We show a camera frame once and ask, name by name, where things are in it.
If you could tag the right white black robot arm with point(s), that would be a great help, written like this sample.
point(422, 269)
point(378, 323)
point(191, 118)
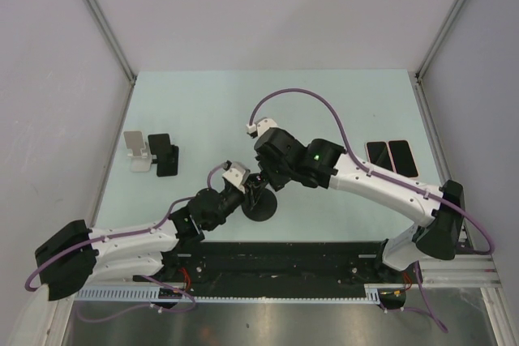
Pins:
point(435, 211)

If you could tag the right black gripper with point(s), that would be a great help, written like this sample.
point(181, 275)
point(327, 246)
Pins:
point(278, 181)

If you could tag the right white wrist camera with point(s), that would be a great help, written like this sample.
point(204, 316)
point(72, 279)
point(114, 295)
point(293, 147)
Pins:
point(258, 128)

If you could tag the black round-base phone mount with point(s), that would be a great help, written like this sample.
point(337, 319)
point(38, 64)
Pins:
point(265, 208)

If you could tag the black phone stand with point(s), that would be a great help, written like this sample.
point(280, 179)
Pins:
point(165, 154)

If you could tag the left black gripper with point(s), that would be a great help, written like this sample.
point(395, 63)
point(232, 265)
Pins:
point(252, 188)

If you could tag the pink phone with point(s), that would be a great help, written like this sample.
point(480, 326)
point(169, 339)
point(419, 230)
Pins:
point(378, 154)
point(403, 159)

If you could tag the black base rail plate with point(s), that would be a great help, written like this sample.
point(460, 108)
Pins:
point(284, 270)

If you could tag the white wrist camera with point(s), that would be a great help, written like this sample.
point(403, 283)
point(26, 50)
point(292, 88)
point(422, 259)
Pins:
point(236, 175)
point(258, 128)

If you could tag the white silver phone stand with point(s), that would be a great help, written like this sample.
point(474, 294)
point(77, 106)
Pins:
point(138, 151)

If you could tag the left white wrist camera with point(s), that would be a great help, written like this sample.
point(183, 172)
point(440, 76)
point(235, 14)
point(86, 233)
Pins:
point(236, 175)

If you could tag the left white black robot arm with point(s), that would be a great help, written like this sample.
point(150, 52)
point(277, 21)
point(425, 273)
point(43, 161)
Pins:
point(77, 255)

